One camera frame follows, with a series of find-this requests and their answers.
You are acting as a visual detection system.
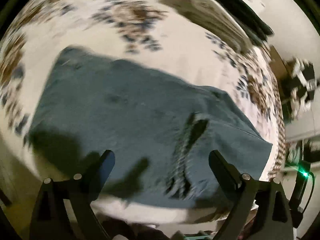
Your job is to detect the blue denim jeans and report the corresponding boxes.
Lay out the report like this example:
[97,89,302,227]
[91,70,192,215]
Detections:
[29,47,272,209]

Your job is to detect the floral white bed sheet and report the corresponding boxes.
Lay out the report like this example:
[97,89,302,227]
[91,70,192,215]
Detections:
[0,0,287,227]

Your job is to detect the dark green folded garment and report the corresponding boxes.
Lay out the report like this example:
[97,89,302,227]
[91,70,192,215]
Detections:
[217,0,274,46]

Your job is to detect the striped folded cloth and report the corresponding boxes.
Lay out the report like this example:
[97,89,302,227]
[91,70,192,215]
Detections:
[159,0,253,54]

